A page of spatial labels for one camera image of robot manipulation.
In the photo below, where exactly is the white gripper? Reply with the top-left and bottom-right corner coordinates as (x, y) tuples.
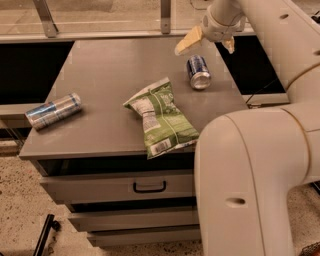
(174, 4), (245, 56)

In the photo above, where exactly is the blue pepsi can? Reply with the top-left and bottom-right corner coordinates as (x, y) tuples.
(186, 55), (211, 90)

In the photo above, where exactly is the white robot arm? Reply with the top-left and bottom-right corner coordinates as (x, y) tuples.
(175, 0), (320, 256)

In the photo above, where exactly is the silver blue energy drink can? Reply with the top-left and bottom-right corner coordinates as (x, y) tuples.
(25, 93), (82, 130)

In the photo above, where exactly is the green chip bag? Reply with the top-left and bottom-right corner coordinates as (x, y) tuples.
(123, 77), (199, 159)

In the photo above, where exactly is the grey drawer cabinet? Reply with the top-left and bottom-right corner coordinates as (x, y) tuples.
(19, 36), (249, 248)

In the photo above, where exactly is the bottom grey drawer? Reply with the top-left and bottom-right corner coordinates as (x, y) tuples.
(87, 225), (201, 247)

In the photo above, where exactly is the grey drawer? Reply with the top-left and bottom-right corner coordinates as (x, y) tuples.
(69, 206), (199, 232)
(40, 169), (195, 204)
(87, 225), (201, 247)

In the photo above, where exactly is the top grey drawer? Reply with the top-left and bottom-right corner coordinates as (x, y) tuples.
(40, 169), (195, 204)

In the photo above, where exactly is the middle grey drawer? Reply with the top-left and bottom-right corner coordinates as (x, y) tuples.
(69, 206), (199, 232)

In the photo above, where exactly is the black stand leg left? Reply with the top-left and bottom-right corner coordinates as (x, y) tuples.
(33, 214), (61, 256)

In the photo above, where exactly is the middle metal window bracket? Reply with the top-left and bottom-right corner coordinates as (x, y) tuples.
(160, 0), (171, 34)

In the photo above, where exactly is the metal window bracket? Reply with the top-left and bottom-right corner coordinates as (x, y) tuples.
(32, 0), (58, 38)
(160, 0), (171, 34)

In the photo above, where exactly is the black cable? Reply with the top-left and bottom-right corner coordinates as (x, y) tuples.
(246, 78), (279, 105)

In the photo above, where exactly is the black drawer handle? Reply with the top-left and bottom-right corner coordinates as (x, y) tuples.
(132, 181), (167, 194)

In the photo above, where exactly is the left metal window bracket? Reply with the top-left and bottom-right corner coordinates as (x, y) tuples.
(32, 0), (58, 38)

